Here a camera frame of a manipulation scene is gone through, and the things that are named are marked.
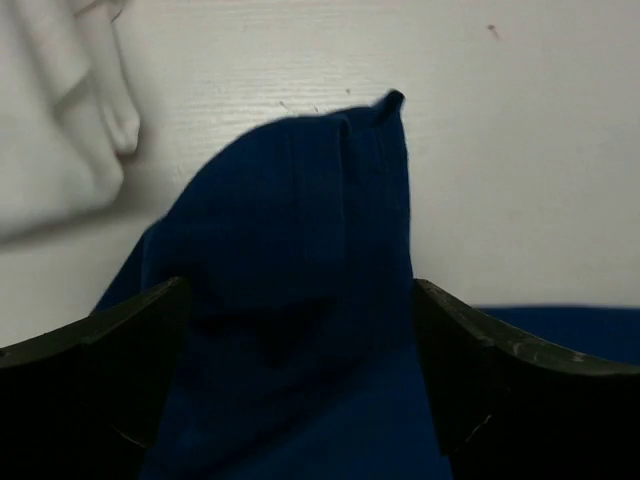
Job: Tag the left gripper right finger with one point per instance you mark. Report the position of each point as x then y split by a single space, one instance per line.
530 392

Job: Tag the blue printed t shirt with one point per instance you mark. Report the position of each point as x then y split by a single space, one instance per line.
300 360

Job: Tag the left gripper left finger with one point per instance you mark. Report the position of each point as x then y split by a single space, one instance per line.
85 401

